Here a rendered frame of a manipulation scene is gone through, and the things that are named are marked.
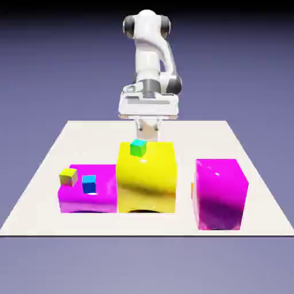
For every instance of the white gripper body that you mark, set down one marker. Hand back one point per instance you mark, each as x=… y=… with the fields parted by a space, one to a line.
x=148 y=108

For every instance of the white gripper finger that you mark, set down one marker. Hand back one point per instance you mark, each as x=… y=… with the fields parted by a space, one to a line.
x=157 y=124
x=138 y=125

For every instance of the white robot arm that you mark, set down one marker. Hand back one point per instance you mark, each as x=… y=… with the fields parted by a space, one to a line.
x=147 y=41

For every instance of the small green cube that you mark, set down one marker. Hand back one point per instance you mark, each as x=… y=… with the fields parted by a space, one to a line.
x=138 y=148

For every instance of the small orange cube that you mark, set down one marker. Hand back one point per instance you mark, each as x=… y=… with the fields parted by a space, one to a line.
x=192 y=190

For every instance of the small blue cube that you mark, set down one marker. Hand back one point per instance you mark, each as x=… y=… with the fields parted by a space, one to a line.
x=89 y=185

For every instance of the small yellow cube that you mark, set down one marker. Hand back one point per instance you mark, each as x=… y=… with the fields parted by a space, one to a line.
x=68 y=177

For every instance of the large yellow box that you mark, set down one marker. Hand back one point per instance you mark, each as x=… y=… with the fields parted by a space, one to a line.
x=147 y=181

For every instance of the large flat magenta box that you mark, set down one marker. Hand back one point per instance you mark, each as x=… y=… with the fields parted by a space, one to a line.
x=101 y=195

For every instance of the large tall magenta box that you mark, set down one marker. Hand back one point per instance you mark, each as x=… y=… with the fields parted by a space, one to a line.
x=220 y=195

